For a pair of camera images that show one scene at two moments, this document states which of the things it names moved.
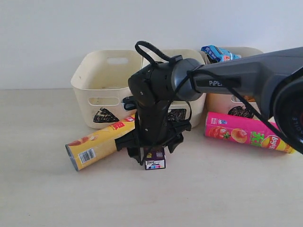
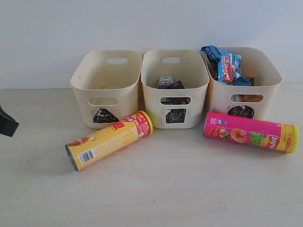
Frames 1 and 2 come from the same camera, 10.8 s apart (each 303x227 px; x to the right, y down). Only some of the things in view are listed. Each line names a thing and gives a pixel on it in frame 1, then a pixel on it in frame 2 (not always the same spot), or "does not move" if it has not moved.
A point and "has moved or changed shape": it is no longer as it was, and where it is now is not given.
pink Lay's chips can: (250, 132) does not move
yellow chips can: (90, 148) does not move
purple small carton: (155, 157) has moved or changed shape
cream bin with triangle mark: (100, 78) does not move
